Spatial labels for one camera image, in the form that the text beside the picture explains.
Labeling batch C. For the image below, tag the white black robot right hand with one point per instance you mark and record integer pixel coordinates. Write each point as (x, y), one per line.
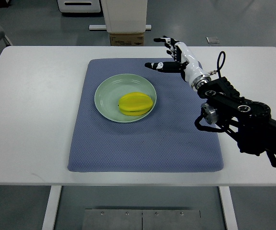
(184, 62)

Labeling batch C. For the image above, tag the yellow starfruit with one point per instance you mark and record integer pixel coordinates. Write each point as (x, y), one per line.
(135, 104)

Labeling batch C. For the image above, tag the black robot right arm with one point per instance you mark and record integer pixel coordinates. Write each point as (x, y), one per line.
(248, 122)

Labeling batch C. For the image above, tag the grey floor socket plate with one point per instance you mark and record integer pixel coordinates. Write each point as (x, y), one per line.
(211, 40)

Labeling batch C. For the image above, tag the light green plate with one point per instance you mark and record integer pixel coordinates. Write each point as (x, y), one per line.
(112, 89)

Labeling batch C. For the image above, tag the cardboard box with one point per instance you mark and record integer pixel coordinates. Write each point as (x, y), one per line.
(127, 39)

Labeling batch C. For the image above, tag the white table leg right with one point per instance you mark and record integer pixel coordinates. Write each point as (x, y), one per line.
(227, 207)

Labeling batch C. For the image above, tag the white table leg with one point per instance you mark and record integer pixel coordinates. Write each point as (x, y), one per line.
(52, 208)
(227, 207)

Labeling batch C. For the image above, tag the white machine with slot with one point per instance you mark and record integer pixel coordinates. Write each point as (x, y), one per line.
(79, 6)

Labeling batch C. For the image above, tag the white table leg left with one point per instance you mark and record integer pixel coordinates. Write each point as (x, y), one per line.
(52, 208)

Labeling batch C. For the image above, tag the white pedestal stand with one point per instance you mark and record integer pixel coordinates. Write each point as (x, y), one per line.
(123, 17)

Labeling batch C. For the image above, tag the metal base plate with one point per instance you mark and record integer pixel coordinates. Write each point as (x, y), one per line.
(135, 219)

